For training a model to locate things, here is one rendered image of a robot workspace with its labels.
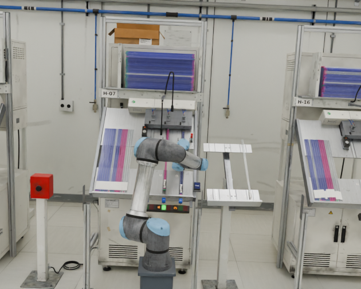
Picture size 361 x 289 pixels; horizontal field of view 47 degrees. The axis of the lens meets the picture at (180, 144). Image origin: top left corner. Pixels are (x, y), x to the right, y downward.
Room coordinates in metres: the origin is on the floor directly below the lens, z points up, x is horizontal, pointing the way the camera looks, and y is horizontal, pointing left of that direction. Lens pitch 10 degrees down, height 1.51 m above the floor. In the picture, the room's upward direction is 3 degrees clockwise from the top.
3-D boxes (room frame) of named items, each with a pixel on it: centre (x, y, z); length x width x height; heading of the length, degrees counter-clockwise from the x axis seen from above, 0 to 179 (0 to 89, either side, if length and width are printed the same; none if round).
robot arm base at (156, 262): (1.96, 0.09, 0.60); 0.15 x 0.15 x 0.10
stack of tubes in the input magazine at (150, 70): (3.11, 0.18, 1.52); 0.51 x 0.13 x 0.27; 90
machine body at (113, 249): (3.23, 0.24, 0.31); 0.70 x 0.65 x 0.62; 90
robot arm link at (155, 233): (1.97, 0.10, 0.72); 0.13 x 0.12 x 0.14; 65
